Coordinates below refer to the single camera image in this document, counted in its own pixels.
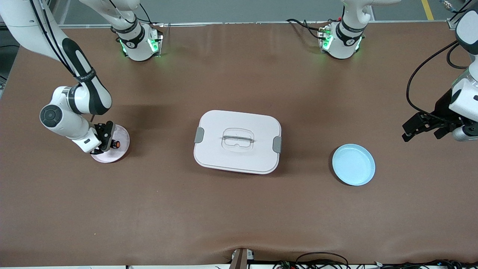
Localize white lunch box grey clips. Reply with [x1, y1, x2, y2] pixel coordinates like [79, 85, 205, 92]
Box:
[193, 110, 282, 175]

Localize brown table mat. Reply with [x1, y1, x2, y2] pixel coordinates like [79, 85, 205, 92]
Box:
[0, 21, 478, 266]

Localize black looped cable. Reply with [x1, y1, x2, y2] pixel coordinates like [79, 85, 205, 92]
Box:
[295, 252, 350, 268]

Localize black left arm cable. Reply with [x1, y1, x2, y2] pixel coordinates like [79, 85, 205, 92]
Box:
[406, 0, 478, 121]

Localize light blue round plate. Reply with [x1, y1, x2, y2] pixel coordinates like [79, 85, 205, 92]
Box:
[332, 144, 376, 186]

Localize pink round plate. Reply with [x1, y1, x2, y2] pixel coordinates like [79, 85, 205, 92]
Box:
[91, 124, 130, 163]

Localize brown post with white bracket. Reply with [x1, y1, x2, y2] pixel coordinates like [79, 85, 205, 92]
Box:
[230, 248, 255, 269]

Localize aluminium frame profile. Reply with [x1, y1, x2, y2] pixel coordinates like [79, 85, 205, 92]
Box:
[447, 0, 478, 30]

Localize silver table edge rail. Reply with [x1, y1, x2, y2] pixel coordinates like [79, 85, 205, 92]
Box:
[56, 21, 454, 29]

